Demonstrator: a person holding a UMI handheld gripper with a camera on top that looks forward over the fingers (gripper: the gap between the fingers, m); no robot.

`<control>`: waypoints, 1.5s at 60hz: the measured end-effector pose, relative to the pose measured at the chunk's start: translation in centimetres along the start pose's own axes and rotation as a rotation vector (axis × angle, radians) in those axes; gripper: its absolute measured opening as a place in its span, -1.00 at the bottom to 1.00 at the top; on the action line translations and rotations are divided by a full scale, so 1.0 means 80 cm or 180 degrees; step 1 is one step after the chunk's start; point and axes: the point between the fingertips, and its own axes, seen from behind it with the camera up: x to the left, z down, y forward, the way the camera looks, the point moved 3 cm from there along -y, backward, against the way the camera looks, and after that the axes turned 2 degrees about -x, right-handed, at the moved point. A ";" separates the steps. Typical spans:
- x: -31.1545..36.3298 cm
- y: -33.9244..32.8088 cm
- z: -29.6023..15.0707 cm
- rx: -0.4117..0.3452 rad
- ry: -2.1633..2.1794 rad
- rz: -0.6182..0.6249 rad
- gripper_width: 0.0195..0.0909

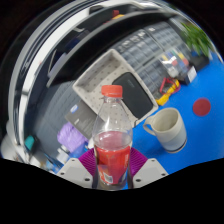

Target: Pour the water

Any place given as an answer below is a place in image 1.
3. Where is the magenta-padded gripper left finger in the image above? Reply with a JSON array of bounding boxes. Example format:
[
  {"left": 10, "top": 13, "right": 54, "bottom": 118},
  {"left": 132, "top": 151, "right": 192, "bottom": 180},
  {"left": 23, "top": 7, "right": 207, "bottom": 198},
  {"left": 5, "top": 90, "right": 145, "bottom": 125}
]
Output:
[{"left": 56, "top": 148, "right": 99, "bottom": 190}]

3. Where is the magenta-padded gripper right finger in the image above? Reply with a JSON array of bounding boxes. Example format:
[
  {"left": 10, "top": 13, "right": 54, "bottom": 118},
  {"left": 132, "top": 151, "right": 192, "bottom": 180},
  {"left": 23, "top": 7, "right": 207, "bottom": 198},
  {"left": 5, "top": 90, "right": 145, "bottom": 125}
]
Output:
[{"left": 127, "top": 148, "right": 169, "bottom": 190}]

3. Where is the clear bottle with red drink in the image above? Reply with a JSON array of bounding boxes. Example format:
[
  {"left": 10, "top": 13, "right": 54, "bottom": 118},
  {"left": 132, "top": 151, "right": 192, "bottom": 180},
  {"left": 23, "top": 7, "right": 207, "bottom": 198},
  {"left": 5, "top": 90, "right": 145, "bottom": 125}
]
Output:
[{"left": 92, "top": 84, "right": 134, "bottom": 191}]

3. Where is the purple plastic bag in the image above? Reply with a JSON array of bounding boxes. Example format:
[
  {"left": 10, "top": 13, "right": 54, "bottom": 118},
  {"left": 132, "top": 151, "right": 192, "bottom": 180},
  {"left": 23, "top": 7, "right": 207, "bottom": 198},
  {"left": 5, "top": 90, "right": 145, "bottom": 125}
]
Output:
[{"left": 56, "top": 121, "right": 88, "bottom": 154}]

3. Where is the dark grey product box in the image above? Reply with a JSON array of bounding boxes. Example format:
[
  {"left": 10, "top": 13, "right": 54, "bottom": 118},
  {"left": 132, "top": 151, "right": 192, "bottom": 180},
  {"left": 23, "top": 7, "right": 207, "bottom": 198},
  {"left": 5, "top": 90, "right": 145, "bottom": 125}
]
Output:
[{"left": 64, "top": 103, "right": 101, "bottom": 139}]

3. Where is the grey and white mug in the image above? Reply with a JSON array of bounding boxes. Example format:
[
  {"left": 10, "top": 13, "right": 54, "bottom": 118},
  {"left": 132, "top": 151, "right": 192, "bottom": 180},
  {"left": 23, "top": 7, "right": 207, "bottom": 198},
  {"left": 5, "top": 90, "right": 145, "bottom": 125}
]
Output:
[{"left": 143, "top": 107, "right": 188, "bottom": 154}]

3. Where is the black zip case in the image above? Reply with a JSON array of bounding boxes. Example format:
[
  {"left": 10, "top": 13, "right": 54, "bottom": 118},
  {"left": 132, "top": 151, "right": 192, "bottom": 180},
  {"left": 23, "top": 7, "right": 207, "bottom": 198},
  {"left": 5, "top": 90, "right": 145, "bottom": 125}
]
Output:
[{"left": 111, "top": 72, "right": 154, "bottom": 120}]

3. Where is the yellow multimeter with red leads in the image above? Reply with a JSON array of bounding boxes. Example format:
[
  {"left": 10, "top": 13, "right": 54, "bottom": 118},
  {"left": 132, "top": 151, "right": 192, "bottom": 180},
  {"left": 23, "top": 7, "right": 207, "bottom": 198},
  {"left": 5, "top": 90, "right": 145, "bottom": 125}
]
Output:
[{"left": 155, "top": 77, "right": 182, "bottom": 107}]

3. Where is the white perforated tray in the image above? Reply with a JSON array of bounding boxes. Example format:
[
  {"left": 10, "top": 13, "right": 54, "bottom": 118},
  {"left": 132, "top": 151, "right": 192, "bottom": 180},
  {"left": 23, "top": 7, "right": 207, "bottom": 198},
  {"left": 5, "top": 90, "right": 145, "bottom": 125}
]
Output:
[{"left": 72, "top": 48, "right": 159, "bottom": 128}]

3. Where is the flat round red coaster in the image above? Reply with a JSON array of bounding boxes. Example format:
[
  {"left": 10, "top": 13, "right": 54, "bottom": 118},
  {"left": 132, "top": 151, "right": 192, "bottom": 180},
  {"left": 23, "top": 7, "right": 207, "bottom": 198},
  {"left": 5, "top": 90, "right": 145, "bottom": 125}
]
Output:
[{"left": 192, "top": 97, "right": 212, "bottom": 117}]

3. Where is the low grey drawer cabinet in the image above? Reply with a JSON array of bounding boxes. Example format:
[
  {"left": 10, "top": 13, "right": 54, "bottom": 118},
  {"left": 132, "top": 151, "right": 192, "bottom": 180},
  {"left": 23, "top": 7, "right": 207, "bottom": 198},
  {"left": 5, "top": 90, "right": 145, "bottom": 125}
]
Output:
[{"left": 136, "top": 58, "right": 168, "bottom": 96}]

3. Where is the small black box white label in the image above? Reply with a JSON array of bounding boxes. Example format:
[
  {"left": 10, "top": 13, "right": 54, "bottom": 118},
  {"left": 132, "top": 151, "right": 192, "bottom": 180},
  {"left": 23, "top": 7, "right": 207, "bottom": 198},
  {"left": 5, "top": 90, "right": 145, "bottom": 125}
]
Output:
[{"left": 181, "top": 65, "right": 198, "bottom": 85}]

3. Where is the clear organiser with coloured parts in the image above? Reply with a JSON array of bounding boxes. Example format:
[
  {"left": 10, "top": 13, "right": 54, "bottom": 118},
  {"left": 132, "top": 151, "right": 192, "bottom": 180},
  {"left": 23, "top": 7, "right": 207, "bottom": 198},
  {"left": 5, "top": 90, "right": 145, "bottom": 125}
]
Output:
[{"left": 159, "top": 49, "right": 189, "bottom": 78}]

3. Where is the wide grey drawer cabinet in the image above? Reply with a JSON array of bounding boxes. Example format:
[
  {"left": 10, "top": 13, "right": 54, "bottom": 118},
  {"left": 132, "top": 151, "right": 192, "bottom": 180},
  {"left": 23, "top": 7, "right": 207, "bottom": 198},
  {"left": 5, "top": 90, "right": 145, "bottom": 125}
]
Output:
[{"left": 114, "top": 29, "right": 168, "bottom": 73}]

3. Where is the flat black pouch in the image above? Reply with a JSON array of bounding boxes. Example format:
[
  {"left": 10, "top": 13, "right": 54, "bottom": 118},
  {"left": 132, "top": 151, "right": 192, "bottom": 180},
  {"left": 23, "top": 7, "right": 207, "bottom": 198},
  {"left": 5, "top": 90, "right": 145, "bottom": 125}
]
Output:
[{"left": 191, "top": 54, "right": 211, "bottom": 71}]

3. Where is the dark workbench shelf unit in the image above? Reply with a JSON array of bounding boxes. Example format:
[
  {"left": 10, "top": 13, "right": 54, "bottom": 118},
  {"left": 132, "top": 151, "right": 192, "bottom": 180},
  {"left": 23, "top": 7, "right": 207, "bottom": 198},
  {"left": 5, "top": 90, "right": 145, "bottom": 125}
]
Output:
[{"left": 8, "top": 1, "right": 181, "bottom": 151}]

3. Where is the green potted plant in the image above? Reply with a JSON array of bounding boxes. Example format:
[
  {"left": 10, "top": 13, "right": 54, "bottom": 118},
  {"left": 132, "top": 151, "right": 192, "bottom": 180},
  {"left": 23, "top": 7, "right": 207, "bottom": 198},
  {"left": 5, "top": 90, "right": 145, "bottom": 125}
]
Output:
[{"left": 181, "top": 21, "right": 214, "bottom": 58}]

